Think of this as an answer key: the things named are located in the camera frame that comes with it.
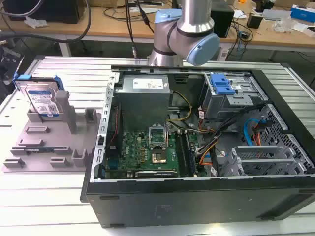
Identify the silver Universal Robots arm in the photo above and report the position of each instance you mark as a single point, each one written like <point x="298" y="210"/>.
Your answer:
<point x="187" y="32"/>

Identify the metal disk bay cage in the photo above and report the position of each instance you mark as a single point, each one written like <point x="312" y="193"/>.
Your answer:
<point x="233" y="98"/>

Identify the hard disk in blue carrier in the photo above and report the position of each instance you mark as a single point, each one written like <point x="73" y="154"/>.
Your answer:
<point x="40" y="97"/>

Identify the grey power supply unit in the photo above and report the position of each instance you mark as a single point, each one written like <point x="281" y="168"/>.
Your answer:
<point x="142" y="98"/>

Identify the green motherboard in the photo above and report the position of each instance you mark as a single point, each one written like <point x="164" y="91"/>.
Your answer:
<point x="142" y="152"/>

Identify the silver CPU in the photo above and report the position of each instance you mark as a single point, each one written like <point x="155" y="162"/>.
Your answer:
<point x="159" y="158"/>

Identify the black RAM stick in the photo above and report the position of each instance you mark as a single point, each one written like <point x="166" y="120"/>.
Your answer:
<point x="190" y="155"/>

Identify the black graphics card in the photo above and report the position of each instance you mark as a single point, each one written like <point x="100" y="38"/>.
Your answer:
<point x="156" y="174"/>

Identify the blue drive bay latch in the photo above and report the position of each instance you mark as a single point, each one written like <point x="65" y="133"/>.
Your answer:
<point x="221" y="86"/>

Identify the black open PC case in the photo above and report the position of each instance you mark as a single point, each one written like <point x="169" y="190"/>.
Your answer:
<point x="187" y="196"/>

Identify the wooden desk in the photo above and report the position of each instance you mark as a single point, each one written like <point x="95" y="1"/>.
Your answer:
<point x="147" y="27"/>

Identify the grey parts rack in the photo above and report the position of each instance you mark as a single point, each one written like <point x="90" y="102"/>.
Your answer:
<point x="56" y="145"/>

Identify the black box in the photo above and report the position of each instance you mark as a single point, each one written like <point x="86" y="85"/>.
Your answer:
<point x="222" y="20"/>

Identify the small black cube device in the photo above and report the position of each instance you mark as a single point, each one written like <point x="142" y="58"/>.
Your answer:
<point x="254" y="20"/>

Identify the black monitor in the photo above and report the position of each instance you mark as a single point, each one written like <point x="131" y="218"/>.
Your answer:
<point x="41" y="11"/>

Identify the blue and white box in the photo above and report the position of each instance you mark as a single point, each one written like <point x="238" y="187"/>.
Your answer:
<point x="303" y="12"/>

